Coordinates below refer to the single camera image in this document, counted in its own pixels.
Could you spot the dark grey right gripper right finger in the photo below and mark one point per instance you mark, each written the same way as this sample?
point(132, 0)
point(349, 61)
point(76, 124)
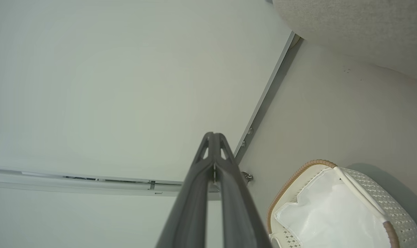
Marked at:
point(237, 210)

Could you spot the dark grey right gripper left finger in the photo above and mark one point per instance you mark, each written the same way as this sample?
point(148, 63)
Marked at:
point(191, 206)

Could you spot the white fabric basket liner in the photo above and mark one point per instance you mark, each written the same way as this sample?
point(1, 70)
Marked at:
point(332, 210)

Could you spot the white plastic basket brown rim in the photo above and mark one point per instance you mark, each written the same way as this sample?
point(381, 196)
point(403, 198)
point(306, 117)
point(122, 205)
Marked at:
point(398, 210)

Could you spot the grey metal skirting strip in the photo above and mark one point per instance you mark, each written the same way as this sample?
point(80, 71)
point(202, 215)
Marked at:
point(263, 103)

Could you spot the grey fabric sofa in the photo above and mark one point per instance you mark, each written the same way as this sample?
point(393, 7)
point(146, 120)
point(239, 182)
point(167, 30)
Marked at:
point(360, 27)

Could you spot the small metal floor bracket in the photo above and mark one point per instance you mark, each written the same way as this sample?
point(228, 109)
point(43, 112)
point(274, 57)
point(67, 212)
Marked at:
point(247, 177)

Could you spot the white metal floor rail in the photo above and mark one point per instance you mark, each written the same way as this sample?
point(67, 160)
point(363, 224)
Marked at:
point(74, 184)

